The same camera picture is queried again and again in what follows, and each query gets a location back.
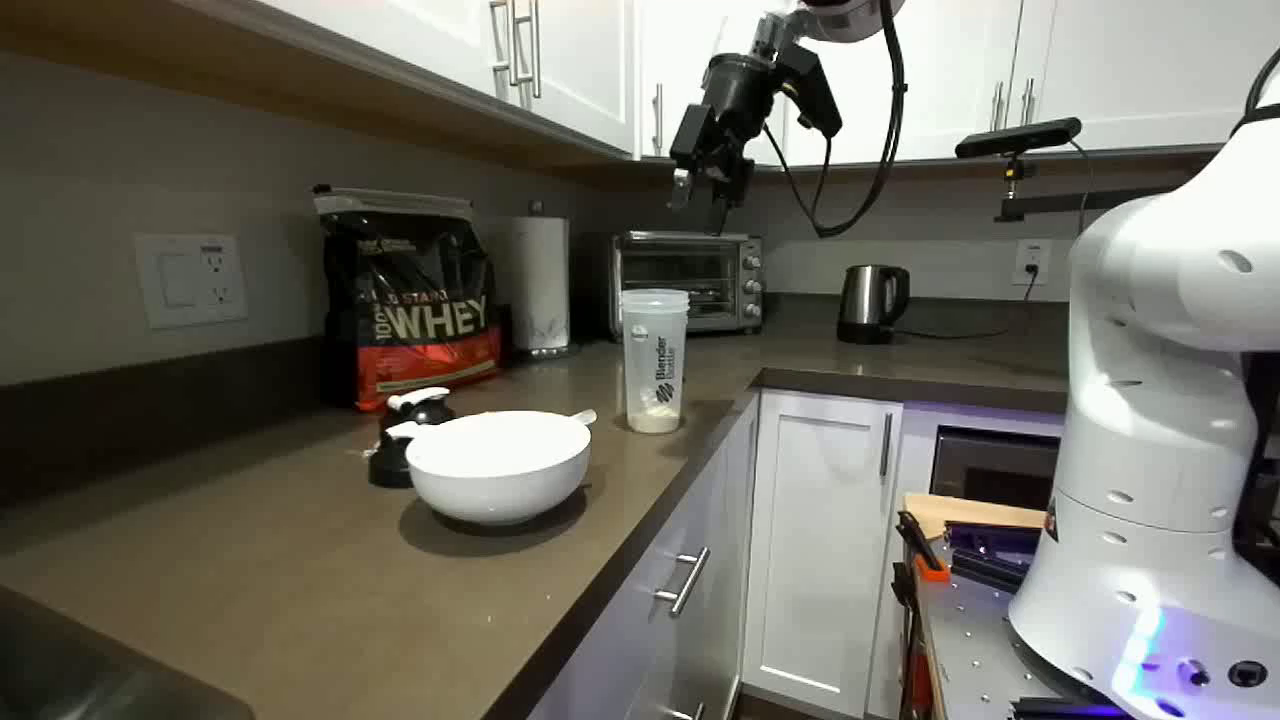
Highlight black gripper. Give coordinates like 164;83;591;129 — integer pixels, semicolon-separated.
664;47;790;239

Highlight tall clear shaker bottle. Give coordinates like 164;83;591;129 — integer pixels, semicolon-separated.
617;284;694;438

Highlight silver toaster oven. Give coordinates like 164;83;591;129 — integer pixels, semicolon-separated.
609;226;766;339

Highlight white paper towel roll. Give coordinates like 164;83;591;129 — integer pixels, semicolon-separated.
513;212;574;362

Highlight steel electric kettle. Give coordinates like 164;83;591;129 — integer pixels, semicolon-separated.
833;260;916;348

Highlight black red whey protein bag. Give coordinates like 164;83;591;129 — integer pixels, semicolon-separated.
312;183;509;417

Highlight small white outlet with plug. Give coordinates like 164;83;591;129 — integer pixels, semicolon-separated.
1011;235;1060;288

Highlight white ceramic bowl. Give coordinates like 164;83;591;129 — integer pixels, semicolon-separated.
398;403;598;533

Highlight white lower kitchen cabinets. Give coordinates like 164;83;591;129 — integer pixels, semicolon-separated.
524;382;1073;720

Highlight white kitchen cabinets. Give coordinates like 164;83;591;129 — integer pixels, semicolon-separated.
252;0;1280;170
524;382;1073;720

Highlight dark built-in appliance panel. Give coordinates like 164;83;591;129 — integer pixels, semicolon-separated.
922;421;1062;514

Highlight wooden board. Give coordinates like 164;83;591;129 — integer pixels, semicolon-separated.
900;488;1050;538

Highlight white upper kitchen cabinets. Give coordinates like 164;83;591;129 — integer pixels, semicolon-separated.
252;0;1280;170

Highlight perforated robot mounting plate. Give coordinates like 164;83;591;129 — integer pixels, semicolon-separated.
916;568;1280;720

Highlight stainless steel sink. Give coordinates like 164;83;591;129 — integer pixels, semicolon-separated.
0;581;260;720

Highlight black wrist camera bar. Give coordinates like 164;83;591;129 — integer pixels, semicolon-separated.
776;37;848;144

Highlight black camera on stand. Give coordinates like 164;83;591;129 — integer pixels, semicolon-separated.
952;112;1205;226

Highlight orange handled clamp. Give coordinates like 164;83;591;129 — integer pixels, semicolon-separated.
890;507;957;593

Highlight large white wall outlet plate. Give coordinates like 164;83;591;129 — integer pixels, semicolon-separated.
126;226;252;337

